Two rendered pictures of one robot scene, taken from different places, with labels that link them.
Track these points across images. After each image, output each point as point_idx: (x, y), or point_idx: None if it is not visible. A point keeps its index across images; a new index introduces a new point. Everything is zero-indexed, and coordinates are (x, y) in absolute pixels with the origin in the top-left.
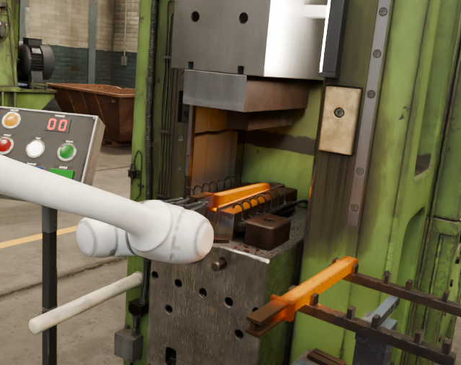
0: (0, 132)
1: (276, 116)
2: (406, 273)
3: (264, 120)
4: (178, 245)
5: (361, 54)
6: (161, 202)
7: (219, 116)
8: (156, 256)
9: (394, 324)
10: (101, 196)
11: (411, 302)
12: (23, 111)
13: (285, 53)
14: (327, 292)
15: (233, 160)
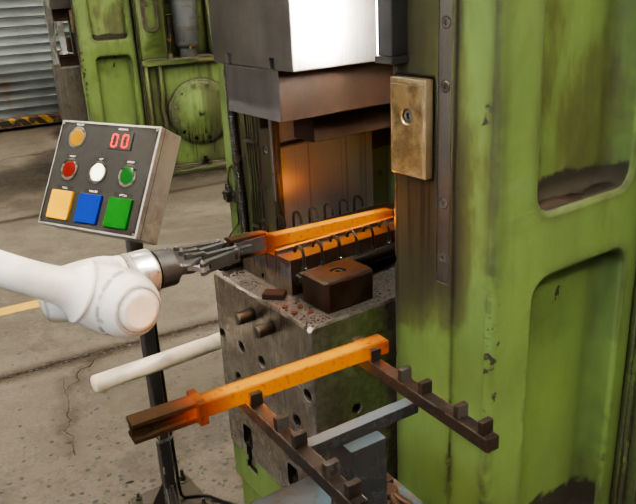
0: (66, 152)
1: (380, 113)
2: (604, 350)
3: (351, 123)
4: (101, 318)
5: (428, 25)
6: (91, 263)
7: None
8: (88, 328)
9: (375, 442)
10: None
11: (624, 394)
12: (88, 126)
13: (339, 29)
14: (425, 374)
15: (366, 171)
